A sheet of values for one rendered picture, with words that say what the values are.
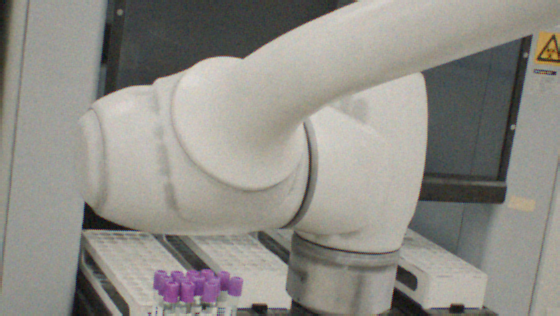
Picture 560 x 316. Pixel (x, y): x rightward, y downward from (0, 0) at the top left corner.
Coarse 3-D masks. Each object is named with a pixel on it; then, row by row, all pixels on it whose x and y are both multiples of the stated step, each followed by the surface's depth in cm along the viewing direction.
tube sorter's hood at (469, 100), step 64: (128, 0) 135; (192, 0) 138; (256, 0) 141; (320, 0) 145; (128, 64) 137; (192, 64) 140; (448, 64) 154; (512, 64) 158; (448, 128) 157; (512, 128) 160; (448, 192) 158
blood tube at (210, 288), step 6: (210, 282) 122; (204, 288) 121; (210, 288) 121; (216, 288) 121; (204, 294) 121; (210, 294) 121; (216, 294) 121; (204, 300) 121; (210, 300) 121; (204, 306) 121; (210, 306) 121; (204, 312) 121; (210, 312) 122
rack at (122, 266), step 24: (96, 240) 150; (120, 240) 151; (144, 240) 154; (96, 264) 152; (120, 264) 142; (144, 264) 143; (168, 264) 145; (96, 288) 144; (120, 288) 134; (144, 288) 133; (120, 312) 140; (144, 312) 128
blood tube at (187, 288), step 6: (186, 282) 121; (192, 282) 121; (186, 288) 120; (192, 288) 120; (180, 294) 120; (186, 294) 120; (192, 294) 120; (180, 300) 120; (186, 300) 120; (192, 300) 120; (180, 306) 120; (186, 306) 120; (180, 312) 121; (186, 312) 120
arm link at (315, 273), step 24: (288, 264) 93; (312, 264) 90; (336, 264) 89; (360, 264) 89; (384, 264) 90; (288, 288) 93; (312, 288) 90; (336, 288) 89; (360, 288) 89; (384, 288) 91; (336, 312) 89; (360, 312) 90
